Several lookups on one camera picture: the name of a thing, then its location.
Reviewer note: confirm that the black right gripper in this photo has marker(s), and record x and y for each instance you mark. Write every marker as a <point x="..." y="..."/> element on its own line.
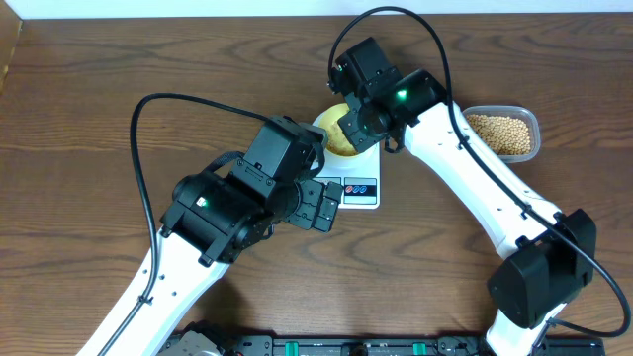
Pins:
<point x="361" y="141"/>

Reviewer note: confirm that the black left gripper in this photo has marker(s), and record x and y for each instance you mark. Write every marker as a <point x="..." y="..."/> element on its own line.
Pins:
<point x="309" y="191"/>

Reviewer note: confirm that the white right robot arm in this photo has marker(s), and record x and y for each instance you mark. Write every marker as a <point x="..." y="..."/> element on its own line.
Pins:
<point x="548" y="257"/>

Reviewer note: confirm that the white digital kitchen scale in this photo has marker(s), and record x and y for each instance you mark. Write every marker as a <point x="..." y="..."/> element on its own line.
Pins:
<point x="360" y="179"/>

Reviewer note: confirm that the yellow plastic bowl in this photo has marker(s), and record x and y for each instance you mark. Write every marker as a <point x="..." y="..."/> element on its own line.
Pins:
<point x="325" y="119"/>

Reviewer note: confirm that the clear container of soybeans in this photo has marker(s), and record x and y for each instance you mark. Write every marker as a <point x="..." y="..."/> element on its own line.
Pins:
<point x="511" y="132"/>

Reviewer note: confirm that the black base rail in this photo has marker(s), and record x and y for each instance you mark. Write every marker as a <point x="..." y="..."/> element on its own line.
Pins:
<point x="202" y="338"/>

